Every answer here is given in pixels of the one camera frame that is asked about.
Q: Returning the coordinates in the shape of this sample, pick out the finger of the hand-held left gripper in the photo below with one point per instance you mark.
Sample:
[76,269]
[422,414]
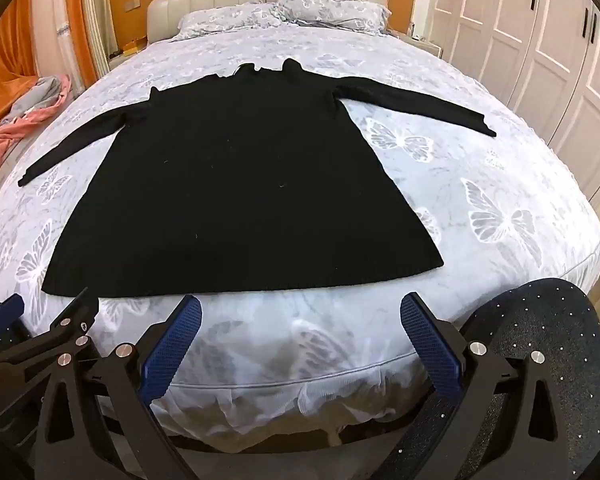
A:
[2,315]
[75,312]

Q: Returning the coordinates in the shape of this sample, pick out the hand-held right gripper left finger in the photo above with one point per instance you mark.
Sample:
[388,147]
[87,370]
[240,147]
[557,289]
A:
[172,350]

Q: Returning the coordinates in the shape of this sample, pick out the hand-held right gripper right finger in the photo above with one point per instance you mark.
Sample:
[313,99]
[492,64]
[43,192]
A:
[430,350]

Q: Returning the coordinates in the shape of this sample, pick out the black knit sweater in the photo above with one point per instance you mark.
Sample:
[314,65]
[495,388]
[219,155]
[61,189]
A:
[240,185]

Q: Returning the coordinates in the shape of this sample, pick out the person's studded dark trouser leg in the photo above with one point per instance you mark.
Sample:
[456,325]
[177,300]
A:
[575,320]

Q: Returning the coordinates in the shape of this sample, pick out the grey butterfly print bedspread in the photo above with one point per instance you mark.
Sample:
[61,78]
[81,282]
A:
[455,185]

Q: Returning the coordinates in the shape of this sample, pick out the pink and grey quilt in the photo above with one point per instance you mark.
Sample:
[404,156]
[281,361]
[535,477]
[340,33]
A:
[25,115]

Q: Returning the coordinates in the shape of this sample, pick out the wide orange curtain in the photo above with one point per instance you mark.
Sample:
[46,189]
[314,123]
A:
[5,60]

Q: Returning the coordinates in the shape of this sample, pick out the yellow box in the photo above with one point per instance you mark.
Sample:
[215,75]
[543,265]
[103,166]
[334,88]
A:
[134,47]

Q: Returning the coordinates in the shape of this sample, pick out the white sheer curtain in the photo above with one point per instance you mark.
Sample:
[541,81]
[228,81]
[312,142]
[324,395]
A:
[55,20]

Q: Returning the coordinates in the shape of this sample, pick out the narrow orange curtain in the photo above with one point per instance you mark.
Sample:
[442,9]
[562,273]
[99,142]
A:
[80,10]

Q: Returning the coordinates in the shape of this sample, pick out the grey butterfly print pillow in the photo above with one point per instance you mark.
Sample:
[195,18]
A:
[225,22]

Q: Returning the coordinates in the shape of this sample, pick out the white panelled wardrobe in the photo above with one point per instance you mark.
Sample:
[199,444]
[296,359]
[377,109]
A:
[555,35]

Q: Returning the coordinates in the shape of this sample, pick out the grey ruffled butterfly pillow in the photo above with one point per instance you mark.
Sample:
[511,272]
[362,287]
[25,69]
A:
[330,7]

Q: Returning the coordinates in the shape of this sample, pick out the white wall switch plate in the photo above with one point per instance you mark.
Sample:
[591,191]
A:
[132,6]

